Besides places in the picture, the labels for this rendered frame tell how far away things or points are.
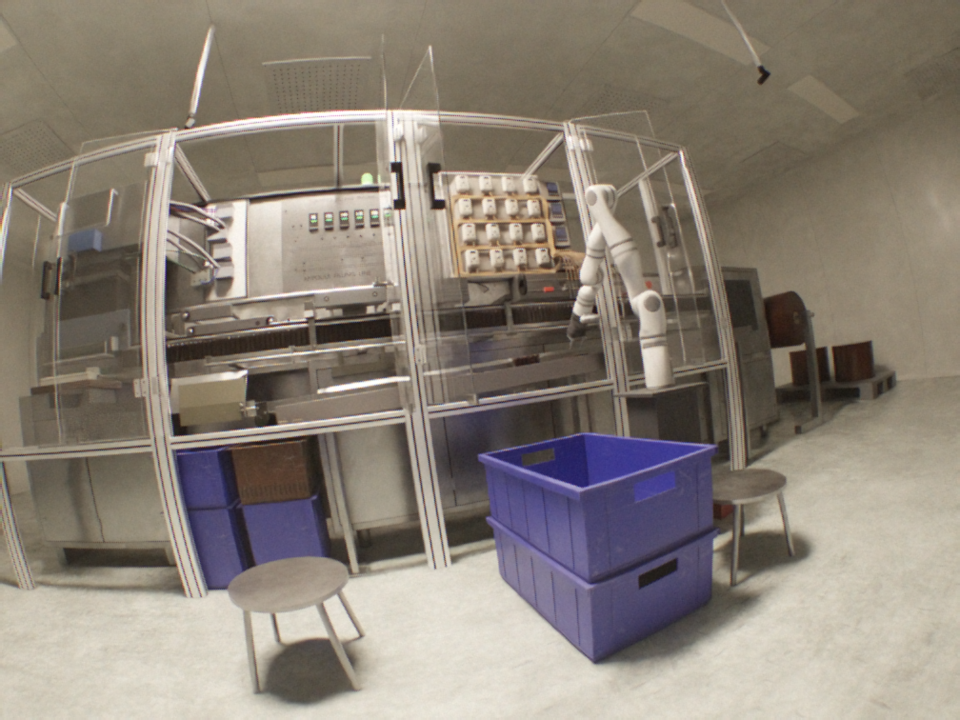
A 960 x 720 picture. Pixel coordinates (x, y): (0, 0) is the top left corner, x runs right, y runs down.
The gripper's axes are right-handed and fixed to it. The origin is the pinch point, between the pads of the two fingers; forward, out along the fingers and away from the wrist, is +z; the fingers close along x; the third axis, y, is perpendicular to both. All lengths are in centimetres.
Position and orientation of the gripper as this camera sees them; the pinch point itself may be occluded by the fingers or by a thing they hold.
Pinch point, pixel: (574, 350)
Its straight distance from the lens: 184.6
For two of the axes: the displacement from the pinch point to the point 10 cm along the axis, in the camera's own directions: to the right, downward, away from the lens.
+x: -9.3, 1.5, -3.3
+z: -1.1, 7.6, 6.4
